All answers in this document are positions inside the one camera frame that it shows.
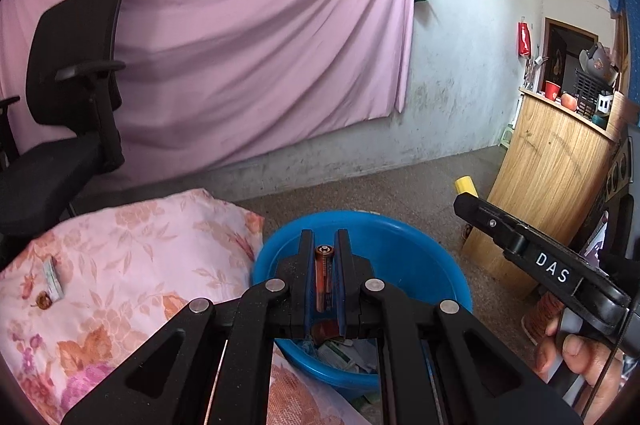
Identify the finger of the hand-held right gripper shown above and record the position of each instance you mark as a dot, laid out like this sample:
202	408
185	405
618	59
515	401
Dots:
490	222

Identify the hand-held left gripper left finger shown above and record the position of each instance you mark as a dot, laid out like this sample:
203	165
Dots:
306	285

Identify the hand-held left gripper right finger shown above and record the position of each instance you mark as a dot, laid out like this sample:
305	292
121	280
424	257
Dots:
344	290

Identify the brown battery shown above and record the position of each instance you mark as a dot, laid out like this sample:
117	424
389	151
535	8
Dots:
324	275

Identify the yellow plastic cap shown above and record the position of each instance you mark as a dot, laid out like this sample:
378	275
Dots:
466	185

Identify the red gold packet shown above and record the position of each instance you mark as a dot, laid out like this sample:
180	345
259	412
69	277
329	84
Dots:
325	331

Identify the green white sachet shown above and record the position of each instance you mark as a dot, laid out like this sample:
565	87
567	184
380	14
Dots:
337	355

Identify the white foil wrapper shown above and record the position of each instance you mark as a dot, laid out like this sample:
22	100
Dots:
365	355

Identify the blue plastic basin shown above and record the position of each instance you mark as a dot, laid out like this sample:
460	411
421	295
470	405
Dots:
410	255

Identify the person's right hand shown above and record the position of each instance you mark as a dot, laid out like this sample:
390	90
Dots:
595	360

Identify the wooden cabinet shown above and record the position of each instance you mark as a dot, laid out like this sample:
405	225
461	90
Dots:
545	165

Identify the green plastic stool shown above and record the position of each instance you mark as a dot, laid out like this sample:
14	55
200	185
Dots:
507	137

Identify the black speaker cabinet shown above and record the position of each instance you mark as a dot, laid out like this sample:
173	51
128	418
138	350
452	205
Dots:
617	175

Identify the red apple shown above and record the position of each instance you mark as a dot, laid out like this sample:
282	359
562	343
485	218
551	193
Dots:
569	101

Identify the red cup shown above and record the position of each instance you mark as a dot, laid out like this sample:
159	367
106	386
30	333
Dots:
551	90

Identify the small white box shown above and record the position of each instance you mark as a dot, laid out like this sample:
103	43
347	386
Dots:
604	102

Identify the pink floral blanket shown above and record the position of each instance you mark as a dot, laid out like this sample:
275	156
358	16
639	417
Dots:
125	255

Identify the grey metal pot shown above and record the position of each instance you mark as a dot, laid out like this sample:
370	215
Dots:
600	60

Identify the white green tube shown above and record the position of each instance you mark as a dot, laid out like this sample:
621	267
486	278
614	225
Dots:
52	277

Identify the pink hanging sheet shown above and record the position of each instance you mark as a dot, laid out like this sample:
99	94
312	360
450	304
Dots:
250	30

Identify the small brown round object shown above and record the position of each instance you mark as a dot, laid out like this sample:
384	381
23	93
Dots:
42	301

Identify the black office chair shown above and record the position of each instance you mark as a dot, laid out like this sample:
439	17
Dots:
75	55

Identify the dark wooden door frame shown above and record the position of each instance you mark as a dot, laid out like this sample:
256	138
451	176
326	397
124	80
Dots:
555	55

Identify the small red wall hanging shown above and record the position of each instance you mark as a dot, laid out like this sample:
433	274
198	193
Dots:
523	37

